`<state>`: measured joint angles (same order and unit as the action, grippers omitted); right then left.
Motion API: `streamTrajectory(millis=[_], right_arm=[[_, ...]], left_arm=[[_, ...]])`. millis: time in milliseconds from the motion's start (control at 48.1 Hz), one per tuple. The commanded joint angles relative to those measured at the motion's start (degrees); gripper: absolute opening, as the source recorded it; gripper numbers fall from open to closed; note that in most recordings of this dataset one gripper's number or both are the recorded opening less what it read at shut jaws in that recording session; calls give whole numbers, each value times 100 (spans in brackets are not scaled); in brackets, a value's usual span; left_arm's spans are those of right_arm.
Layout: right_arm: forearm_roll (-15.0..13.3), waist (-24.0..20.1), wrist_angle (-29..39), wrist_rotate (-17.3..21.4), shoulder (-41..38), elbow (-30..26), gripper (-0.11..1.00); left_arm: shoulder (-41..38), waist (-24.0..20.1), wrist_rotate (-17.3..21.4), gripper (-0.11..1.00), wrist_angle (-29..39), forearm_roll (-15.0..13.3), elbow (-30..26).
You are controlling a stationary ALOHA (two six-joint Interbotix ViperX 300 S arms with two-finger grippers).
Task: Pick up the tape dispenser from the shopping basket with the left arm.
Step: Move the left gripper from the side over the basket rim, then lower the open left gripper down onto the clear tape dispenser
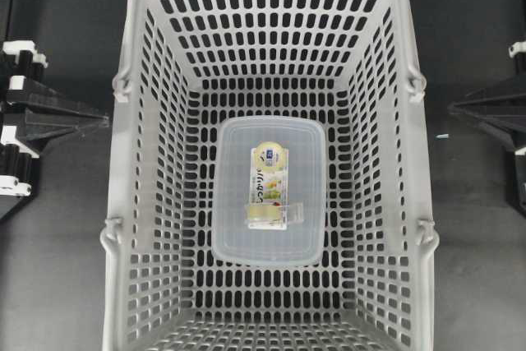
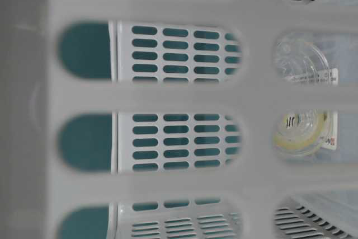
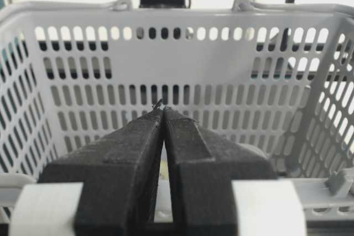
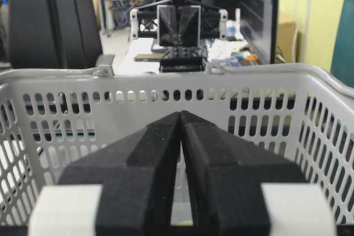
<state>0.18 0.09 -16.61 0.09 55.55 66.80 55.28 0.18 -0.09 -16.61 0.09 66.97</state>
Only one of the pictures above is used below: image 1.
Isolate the clear plastic food container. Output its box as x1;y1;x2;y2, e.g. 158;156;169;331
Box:
211;116;328;267

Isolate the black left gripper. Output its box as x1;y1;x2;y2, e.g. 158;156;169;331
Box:
1;40;109;219

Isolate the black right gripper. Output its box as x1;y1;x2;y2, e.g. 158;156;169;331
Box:
448;41;525;214

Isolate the grey plastic shopping basket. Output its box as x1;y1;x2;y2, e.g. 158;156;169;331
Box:
100;0;439;350

